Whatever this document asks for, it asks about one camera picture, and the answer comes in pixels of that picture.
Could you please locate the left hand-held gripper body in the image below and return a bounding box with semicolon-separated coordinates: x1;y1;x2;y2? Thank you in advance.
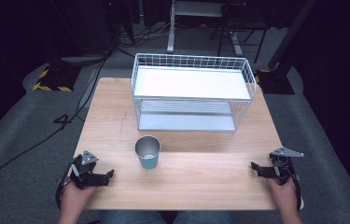
69;149;102;190

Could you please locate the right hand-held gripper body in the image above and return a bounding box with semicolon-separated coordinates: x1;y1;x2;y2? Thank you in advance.
269;147;305;187

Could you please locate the person's right hand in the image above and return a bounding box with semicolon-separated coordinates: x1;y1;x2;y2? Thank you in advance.
267;176;301;217

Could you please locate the person's left hand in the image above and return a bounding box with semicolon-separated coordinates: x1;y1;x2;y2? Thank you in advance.
59;181;98;218

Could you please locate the teal metal cup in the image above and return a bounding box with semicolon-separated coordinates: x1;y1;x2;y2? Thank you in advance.
133;134;162;171

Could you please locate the person's left leg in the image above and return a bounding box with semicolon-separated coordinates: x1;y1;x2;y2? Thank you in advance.
99;210;168;224

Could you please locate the person's leg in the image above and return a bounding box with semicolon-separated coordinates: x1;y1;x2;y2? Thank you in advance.
99;210;168;224
175;210;235;224

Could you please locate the person's right leg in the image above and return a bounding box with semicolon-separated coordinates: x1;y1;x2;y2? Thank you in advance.
175;210;235;224

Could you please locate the yellow-black striped stand base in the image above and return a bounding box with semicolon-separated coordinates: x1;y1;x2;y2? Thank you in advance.
32;63;83;93
254;68;296;95

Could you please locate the dark slanted stand pole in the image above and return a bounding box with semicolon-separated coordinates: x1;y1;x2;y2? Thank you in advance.
267;0;318;71

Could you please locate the black metal chair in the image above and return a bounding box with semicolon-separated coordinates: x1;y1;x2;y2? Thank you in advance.
210;2;272;64

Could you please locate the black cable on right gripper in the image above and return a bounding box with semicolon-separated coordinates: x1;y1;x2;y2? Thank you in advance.
289;170;303;213

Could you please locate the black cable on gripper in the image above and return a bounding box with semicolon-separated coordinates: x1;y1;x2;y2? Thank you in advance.
289;170;303;213
54;163;75;211

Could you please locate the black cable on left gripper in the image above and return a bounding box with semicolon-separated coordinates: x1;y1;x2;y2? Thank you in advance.
54;163;75;211

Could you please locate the long black floor cable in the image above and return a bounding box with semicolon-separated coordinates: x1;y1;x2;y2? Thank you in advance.
0;50;112;193

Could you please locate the white wire shelf rack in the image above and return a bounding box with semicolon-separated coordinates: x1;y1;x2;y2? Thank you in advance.
131;52;258;133

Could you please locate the bundle of floor cables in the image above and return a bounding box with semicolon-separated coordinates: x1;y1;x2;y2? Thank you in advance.
113;18;180;50

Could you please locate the white desk frame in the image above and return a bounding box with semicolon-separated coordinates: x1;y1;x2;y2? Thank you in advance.
166;0;245;58

